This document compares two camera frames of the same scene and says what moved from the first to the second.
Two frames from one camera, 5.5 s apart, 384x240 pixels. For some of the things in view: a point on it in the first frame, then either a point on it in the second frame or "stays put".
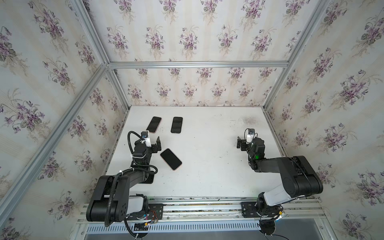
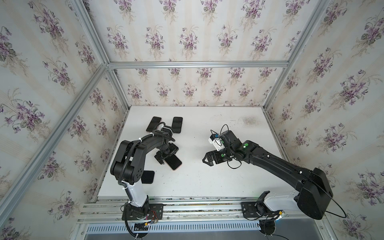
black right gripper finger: x=238 y=142 → x=208 y=158
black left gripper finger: x=158 y=141 → x=159 y=157
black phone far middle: x=176 y=125 stays put
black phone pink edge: x=154 y=124 stays put
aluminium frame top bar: x=221 y=64 stays put
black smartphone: x=171 y=159 stays put
